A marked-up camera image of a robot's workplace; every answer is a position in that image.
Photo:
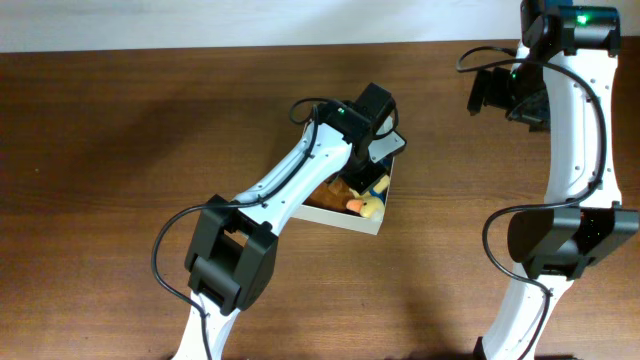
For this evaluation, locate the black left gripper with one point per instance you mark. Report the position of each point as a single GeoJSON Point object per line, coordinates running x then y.
{"type": "Point", "coordinates": [368, 176]}

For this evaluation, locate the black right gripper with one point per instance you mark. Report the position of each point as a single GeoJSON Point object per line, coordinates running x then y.
{"type": "Point", "coordinates": [535, 119]}

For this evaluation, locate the yellow plush duck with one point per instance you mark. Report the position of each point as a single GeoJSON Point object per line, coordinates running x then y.
{"type": "Point", "coordinates": [371, 204]}

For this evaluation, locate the brown plush toy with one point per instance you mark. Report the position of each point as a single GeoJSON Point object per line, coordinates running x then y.
{"type": "Point", "coordinates": [334, 196]}

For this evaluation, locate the white box pink interior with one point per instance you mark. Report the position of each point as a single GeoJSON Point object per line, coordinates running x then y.
{"type": "Point", "coordinates": [346, 220]}

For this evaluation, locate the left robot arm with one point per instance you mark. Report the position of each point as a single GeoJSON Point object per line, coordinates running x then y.
{"type": "Point", "coordinates": [231, 257]}

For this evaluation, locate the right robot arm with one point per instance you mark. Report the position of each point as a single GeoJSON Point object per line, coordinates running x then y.
{"type": "Point", "coordinates": [558, 79]}

